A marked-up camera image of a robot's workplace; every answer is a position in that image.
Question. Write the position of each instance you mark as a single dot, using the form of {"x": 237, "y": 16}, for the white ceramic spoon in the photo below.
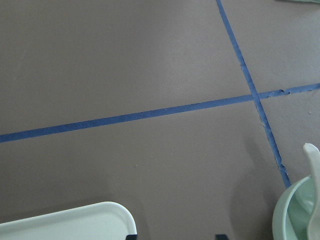
{"x": 313, "y": 156}

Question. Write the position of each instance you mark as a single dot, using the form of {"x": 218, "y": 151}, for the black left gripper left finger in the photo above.
{"x": 132, "y": 237}

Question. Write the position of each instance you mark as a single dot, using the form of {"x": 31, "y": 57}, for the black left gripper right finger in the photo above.
{"x": 221, "y": 237}

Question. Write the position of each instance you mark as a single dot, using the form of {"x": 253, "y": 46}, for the mint green bowl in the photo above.
{"x": 293, "y": 210}

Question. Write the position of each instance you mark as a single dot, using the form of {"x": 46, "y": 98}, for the white rectangular tray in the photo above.
{"x": 100, "y": 221}

